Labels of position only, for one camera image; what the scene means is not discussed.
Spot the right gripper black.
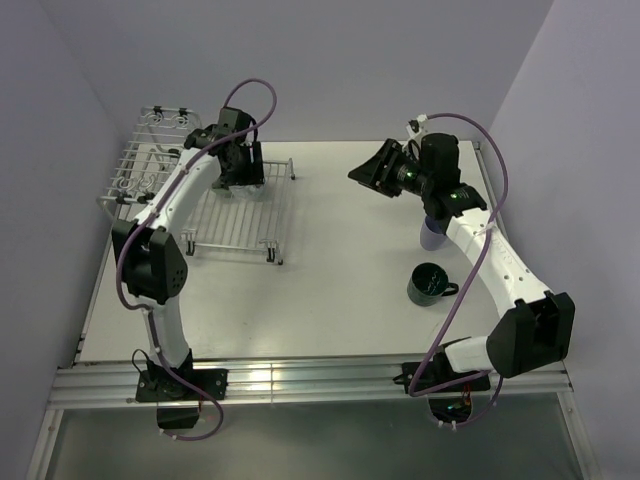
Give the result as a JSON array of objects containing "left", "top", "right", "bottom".
[{"left": 347, "top": 138, "right": 432, "bottom": 199}]

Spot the clear glass cup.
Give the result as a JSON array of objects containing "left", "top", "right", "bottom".
[{"left": 229, "top": 184, "right": 265, "bottom": 201}]

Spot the dark green mug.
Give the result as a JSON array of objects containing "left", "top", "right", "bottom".
[{"left": 406, "top": 263, "right": 459, "bottom": 307}]

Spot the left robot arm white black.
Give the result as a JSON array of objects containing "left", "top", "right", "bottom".
[{"left": 111, "top": 105, "right": 263, "bottom": 399}]

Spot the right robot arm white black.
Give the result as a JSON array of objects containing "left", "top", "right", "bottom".
[{"left": 348, "top": 133, "right": 575, "bottom": 390}]

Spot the purple cup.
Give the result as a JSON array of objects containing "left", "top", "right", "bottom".
[{"left": 419, "top": 216, "right": 447, "bottom": 251}]

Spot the silver wire dish rack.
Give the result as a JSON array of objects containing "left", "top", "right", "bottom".
[{"left": 97, "top": 106, "right": 296, "bottom": 265}]

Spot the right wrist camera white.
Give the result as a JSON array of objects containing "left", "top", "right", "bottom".
[{"left": 406, "top": 114, "right": 429, "bottom": 144}]

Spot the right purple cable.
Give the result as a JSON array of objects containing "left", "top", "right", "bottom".
[{"left": 408, "top": 112, "right": 510, "bottom": 431}]

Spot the purple cable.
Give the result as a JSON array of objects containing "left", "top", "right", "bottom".
[
  {"left": 408, "top": 112, "right": 510, "bottom": 431},
  {"left": 115, "top": 78, "right": 279, "bottom": 441}
]

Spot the aluminium rail frame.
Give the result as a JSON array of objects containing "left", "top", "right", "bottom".
[{"left": 24, "top": 142, "right": 601, "bottom": 480}]

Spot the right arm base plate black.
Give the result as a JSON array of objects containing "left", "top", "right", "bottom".
[{"left": 392, "top": 360, "right": 491, "bottom": 394}]

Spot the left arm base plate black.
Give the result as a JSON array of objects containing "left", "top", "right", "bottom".
[{"left": 135, "top": 368, "right": 229, "bottom": 403}]

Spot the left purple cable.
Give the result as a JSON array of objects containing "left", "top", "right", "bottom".
[{"left": 115, "top": 78, "right": 279, "bottom": 441}]

